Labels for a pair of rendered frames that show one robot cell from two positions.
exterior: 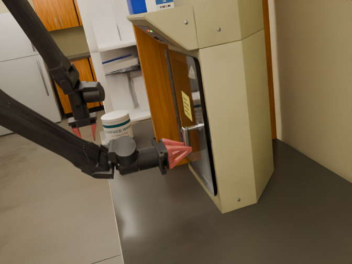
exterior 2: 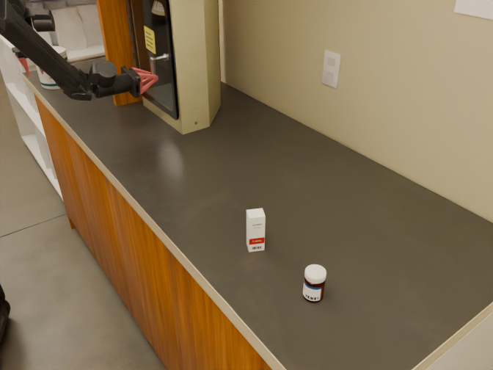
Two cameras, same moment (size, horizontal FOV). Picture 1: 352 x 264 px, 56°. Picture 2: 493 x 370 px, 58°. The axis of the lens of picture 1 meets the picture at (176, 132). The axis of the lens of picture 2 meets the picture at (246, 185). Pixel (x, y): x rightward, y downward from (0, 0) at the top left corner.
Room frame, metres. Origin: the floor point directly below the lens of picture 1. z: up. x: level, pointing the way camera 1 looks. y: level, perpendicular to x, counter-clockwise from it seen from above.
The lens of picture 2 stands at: (-0.55, 0.28, 1.64)
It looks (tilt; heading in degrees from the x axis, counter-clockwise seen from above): 33 degrees down; 336
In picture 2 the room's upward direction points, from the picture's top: straight up
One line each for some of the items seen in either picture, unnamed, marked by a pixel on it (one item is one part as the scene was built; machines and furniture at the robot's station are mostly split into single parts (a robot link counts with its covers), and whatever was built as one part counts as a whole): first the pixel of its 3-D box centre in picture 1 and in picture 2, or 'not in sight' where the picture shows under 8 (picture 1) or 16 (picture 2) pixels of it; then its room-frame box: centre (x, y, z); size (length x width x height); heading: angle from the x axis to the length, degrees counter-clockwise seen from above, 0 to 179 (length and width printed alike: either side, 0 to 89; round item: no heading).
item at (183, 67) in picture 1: (189, 118); (152, 52); (0.96, -0.05, 1.19); 0.30 x 0.01 x 0.40; 11
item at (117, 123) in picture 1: (118, 129); (53, 67); (1.50, 0.27, 1.02); 0.13 x 0.13 x 0.15
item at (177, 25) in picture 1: (157, 30); not in sight; (0.95, 0.00, 1.46); 0.32 x 0.11 x 0.10; 12
